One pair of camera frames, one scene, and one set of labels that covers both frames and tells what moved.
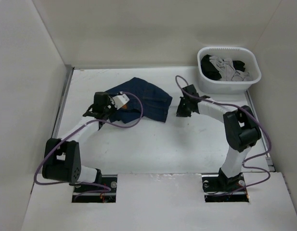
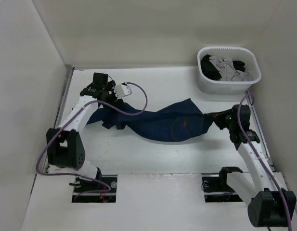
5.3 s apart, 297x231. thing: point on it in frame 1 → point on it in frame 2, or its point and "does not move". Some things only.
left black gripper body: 110,107 → 110,96
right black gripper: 179,112 → 217,117
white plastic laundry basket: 227,70 does not move
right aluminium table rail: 269,159 does not move
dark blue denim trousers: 156,102 → 184,121
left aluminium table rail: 69,72 does not move
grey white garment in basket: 225,68 does not move
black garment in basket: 210,72 does not move
